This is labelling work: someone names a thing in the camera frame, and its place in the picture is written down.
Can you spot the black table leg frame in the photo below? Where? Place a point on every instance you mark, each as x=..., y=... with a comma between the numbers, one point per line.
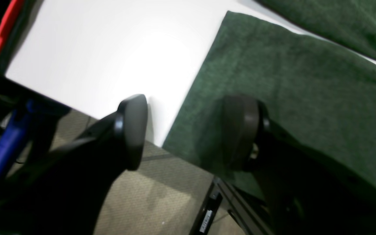
x=248, y=212

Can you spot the dark green long-sleeve shirt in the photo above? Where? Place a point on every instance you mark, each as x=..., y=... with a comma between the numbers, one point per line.
x=322, y=92

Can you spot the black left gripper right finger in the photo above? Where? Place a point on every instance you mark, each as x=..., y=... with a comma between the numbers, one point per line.
x=244, y=120

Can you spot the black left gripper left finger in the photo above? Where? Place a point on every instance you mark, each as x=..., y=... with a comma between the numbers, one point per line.
x=115, y=142

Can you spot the blue handled tool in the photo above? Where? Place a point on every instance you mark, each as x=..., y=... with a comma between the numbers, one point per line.
x=15, y=136

